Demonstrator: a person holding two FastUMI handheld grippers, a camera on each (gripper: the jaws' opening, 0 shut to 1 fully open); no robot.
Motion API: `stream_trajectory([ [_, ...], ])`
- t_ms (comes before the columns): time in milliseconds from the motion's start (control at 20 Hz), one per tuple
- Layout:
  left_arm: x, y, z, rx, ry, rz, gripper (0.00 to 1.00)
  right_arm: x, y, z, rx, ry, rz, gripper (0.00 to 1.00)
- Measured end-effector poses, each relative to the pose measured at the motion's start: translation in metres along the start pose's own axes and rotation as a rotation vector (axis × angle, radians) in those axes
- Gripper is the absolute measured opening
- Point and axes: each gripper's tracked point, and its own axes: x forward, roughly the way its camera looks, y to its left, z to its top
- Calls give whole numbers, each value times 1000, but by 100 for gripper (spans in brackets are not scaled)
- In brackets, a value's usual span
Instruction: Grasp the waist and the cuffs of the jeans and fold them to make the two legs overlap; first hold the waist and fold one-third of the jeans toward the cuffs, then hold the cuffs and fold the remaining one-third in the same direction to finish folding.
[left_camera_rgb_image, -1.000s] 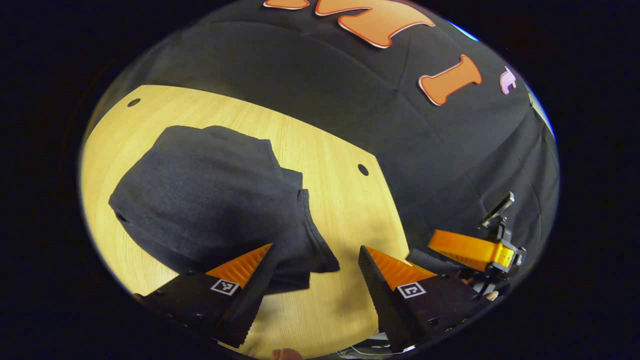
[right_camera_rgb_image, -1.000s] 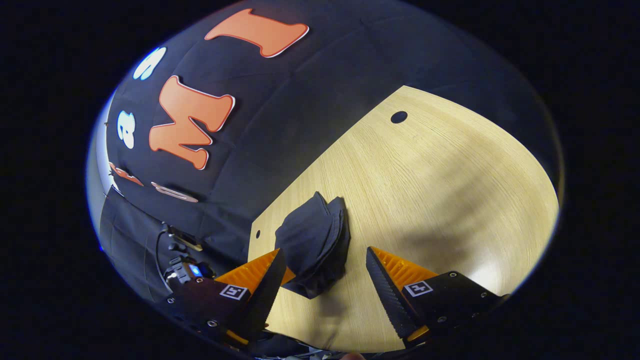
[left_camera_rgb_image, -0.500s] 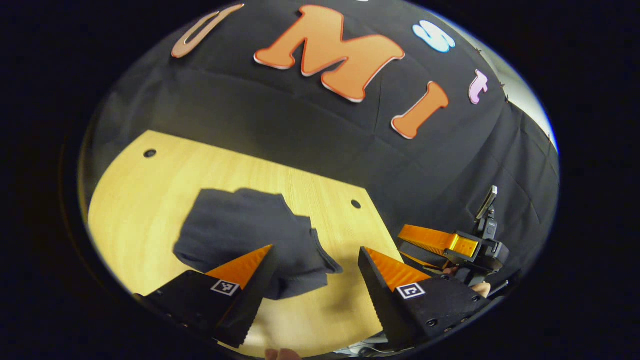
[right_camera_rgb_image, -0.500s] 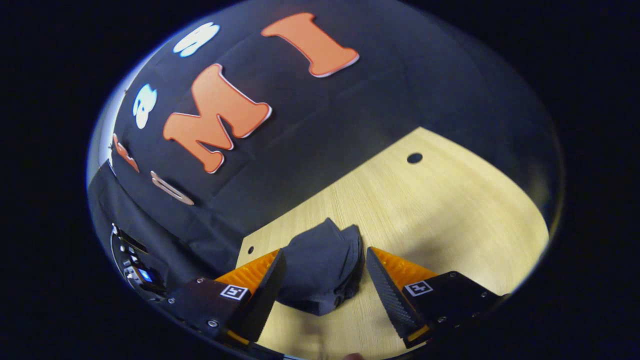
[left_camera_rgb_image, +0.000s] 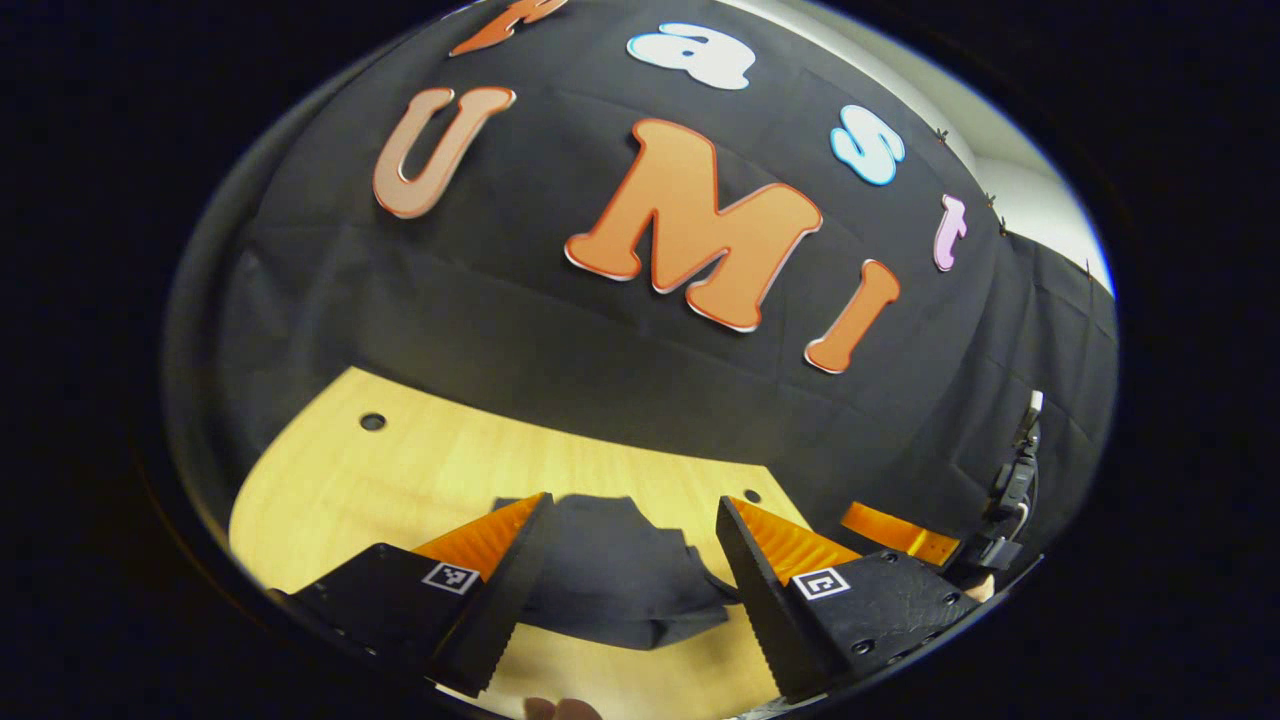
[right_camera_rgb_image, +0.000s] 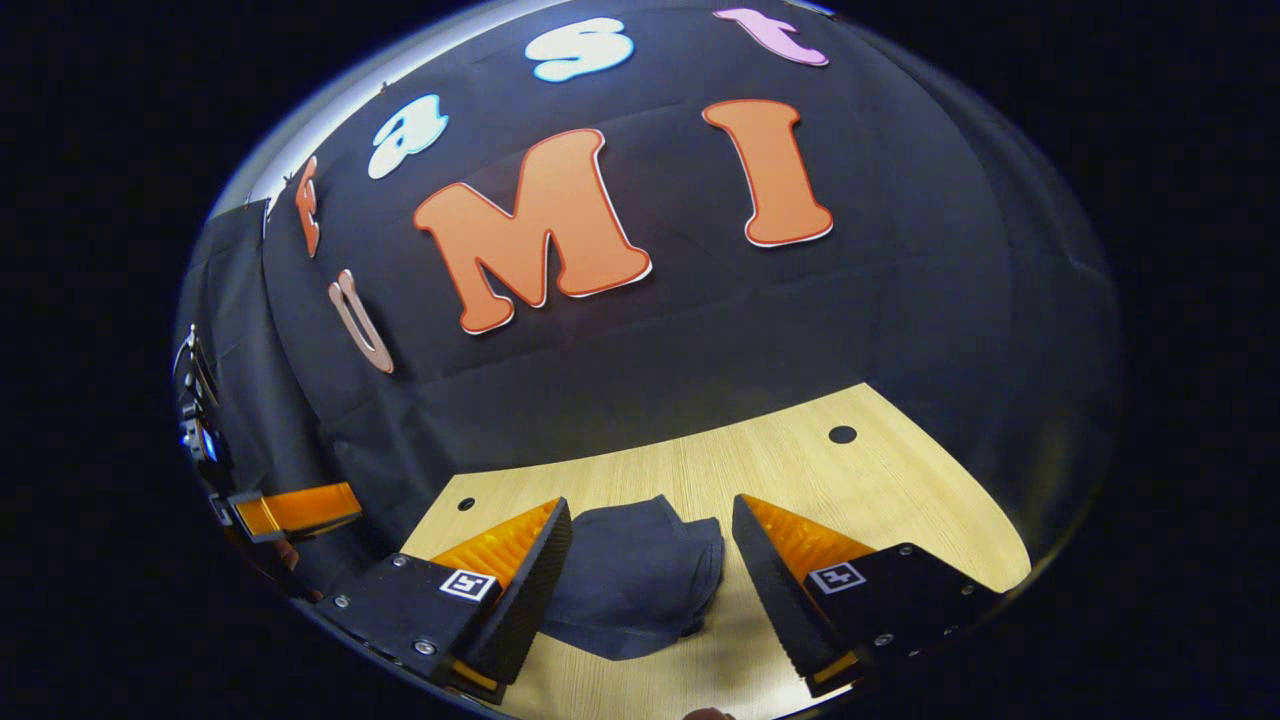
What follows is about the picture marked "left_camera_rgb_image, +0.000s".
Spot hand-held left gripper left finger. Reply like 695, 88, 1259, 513
272, 491, 556, 699

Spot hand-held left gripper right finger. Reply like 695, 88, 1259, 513
714, 495, 986, 706

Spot dark blue jeans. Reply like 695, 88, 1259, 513
492, 493, 746, 651

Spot row of small backdrop clips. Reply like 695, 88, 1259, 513
932, 125, 1096, 276

